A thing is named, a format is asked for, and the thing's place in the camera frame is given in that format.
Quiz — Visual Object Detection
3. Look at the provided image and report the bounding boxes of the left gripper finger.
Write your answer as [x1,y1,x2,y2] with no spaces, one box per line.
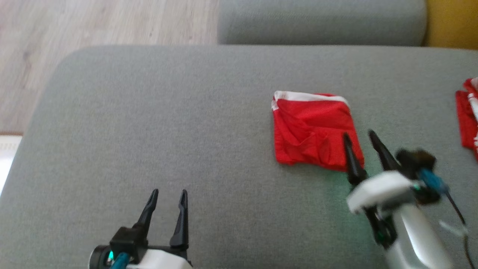
[133,189,159,230]
[170,189,189,251]

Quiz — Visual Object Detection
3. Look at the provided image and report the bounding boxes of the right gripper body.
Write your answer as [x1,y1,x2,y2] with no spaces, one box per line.
[347,149,448,214]

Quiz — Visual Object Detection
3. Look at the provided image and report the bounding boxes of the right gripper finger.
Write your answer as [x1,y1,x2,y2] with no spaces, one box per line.
[342,133,368,186]
[368,129,402,172]

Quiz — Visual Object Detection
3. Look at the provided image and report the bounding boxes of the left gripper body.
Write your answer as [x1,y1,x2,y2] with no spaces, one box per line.
[89,226,193,269]

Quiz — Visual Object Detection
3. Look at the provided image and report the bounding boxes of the red mesh shorts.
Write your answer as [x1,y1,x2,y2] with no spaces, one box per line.
[271,91,365,173]

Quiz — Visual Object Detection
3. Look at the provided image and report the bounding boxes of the red jersey with white stripes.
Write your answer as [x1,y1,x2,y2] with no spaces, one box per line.
[455,77,478,162]

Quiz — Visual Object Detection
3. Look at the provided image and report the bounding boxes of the large grey sofa seat cushion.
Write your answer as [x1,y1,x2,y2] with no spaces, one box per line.
[0,45,478,269]

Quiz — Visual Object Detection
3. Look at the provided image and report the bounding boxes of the small grey sofa seat cushion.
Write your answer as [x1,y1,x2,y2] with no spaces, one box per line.
[217,0,428,46]

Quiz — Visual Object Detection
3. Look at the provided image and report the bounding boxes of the large yellow sofa backrest cushion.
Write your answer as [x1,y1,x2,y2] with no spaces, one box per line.
[424,0,478,50]

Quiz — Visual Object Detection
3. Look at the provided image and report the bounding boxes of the blue left gripper cable plug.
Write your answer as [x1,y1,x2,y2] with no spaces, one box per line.
[111,253,130,269]

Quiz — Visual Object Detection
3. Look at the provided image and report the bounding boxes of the blue gripper cable plug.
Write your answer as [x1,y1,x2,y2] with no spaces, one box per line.
[111,253,130,269]
[418,168,449,195]

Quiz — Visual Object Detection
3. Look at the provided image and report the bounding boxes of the blue right gripper cable plug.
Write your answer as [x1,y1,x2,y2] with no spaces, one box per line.
[418,168,449,195]

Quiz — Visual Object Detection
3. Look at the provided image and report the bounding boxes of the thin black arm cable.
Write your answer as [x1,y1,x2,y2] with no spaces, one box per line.
[444,191,472,269]

